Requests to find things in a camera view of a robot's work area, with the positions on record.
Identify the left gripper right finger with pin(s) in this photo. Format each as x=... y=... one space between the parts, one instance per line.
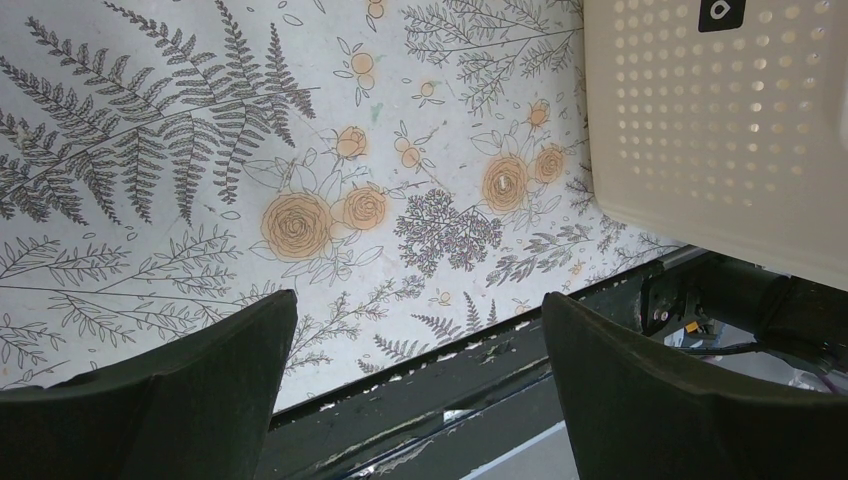
x=635 y=408

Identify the cream large container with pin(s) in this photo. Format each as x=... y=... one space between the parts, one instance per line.
x=723 y=124

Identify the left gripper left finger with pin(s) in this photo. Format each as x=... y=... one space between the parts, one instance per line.
x=196 y=408

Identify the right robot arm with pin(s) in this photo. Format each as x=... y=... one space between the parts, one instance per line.
x=799 y=321

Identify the floral patterned table mat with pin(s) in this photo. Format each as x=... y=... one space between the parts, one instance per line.
x=415 y=170

